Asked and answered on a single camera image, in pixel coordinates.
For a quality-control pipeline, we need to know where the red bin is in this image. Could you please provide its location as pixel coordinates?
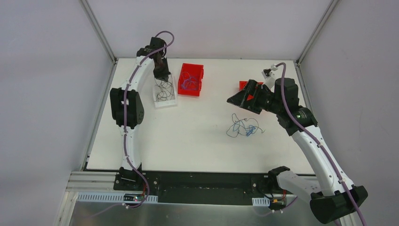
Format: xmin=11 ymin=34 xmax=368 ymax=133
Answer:
xmin=177 ymin=63 xmax=204 ymax=97
xmin=239 ymin=80 xmax=263 ymax=91

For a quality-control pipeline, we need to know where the coloured wire bundle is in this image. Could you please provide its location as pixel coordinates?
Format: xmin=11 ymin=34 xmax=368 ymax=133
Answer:
xmin=225 ymin=113 xmax=266 ymax=138

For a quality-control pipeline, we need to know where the blue wire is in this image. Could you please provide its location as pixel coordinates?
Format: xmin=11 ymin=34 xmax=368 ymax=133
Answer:
xmin=181 ymin=72 xmax=200 ymax=92

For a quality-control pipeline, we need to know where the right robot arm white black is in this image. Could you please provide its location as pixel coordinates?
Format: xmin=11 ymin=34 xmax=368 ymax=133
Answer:
xmin=227 ymin=78 xmax=368 ymax=224

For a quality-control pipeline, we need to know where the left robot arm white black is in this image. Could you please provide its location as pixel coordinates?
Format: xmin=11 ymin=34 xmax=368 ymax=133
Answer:
xmin=109 ymin=36 xmax=171 ymax=190

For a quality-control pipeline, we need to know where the clear plastic bin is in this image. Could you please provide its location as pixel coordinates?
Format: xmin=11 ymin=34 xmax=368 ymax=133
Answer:
xmin=152 ymin=75 xmax=178 ymax=109

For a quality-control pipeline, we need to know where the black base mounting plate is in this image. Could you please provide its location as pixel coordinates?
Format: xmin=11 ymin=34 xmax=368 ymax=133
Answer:
xmin=113 ymin=170 xmax=284 ymax=205

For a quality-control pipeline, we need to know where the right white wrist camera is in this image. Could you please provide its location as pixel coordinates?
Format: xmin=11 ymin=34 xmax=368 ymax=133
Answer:
xmin=262 ymin=64 xmax=278 ymax=89

